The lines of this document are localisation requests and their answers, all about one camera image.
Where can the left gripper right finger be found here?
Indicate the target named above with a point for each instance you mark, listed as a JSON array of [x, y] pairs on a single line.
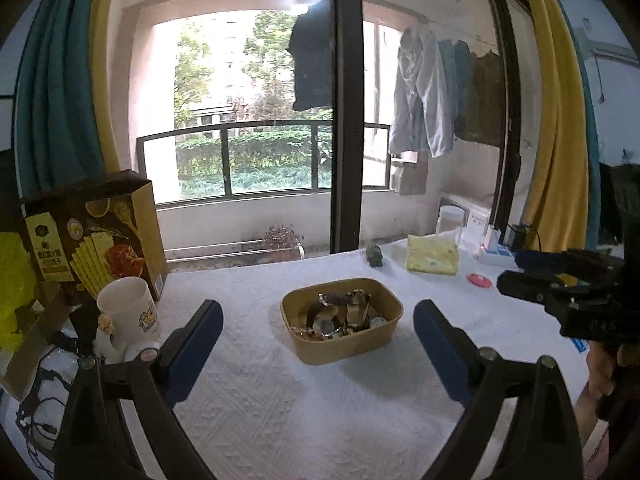
[[542, 441]]

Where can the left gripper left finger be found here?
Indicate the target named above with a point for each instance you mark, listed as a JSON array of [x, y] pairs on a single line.
[[95, 441]]

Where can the brown strap wristwatch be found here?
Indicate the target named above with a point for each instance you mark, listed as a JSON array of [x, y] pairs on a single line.
[[358, 306]]

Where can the right hand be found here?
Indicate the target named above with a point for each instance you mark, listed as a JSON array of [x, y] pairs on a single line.
[[600, 365]]

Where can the white earbuds case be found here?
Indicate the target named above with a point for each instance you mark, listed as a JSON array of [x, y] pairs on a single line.
[[134, 350]]

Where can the white cartoon mug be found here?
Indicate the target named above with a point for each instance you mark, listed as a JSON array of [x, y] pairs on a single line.
[[127, 315]]

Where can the yellow curtain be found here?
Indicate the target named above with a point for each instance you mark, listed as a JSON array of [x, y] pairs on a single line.
[[557, 205]]

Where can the white power strip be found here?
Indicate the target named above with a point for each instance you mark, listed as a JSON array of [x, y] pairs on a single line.
[[491, 252]]

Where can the red round lid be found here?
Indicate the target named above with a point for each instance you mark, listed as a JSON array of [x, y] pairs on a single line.
[[479, 280]]

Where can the yellow tissue pack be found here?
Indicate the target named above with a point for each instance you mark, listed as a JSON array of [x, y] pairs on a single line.
[[433, 254]]

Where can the clear plastic jar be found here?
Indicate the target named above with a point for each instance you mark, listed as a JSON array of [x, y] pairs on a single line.
[[450, 222]]

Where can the yellow brown snack box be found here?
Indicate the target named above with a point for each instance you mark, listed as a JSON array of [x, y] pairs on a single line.
[[93, 232]]

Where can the neon yellow plastic bag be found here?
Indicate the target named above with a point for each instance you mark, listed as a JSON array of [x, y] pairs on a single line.
[[17, 283]]

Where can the tan rectangular tray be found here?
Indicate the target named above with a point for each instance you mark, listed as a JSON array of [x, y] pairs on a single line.
[[384, 314]]

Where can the green frog figurine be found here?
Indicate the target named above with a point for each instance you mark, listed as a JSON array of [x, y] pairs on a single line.
[[374, 256]]

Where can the dried flower pot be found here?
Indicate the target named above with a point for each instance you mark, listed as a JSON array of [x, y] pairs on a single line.
[[283, 243]]

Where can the black balcony railing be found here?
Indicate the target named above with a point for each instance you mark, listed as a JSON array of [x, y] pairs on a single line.
[[238, 159]]

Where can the dark hanging garment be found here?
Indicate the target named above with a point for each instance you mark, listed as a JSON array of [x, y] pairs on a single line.
[[476, 93]]

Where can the light blue hanging shirt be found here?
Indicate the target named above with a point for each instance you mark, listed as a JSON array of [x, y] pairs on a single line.
[[422, 117]]

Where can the teal curtain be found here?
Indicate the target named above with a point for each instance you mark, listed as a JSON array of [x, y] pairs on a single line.
[[56, 139]]

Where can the dark hanging t-shirt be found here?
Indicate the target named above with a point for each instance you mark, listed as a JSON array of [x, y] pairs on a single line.
[[311, 47]]

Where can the black door frame post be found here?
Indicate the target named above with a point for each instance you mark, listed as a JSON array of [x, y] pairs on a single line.
[[348, 125]]

